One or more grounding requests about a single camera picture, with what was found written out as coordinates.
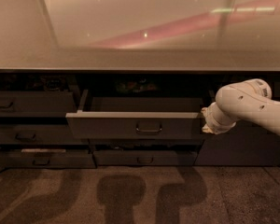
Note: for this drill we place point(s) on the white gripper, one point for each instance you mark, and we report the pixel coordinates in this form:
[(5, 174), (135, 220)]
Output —
[(212, 119)]

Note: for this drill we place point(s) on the grey drawer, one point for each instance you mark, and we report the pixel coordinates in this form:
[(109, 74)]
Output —
[(52, 160), (101, 118), (145, 142), (37, 135), (36, 104), (144, 158)]

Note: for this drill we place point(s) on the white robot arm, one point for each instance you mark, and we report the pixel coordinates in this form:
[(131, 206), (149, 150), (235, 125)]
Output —
[(250, 100)]

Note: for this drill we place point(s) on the colourful items in top drawer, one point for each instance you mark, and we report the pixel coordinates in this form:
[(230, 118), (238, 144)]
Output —
[(135, 86)]

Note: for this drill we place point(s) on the dark object in left drawer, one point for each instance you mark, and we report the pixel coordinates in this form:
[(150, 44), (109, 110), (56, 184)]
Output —
[(53, 84)]

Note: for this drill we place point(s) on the white strip in bottom drawer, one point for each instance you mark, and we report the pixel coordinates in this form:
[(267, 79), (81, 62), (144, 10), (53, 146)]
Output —
[(43, 150)]

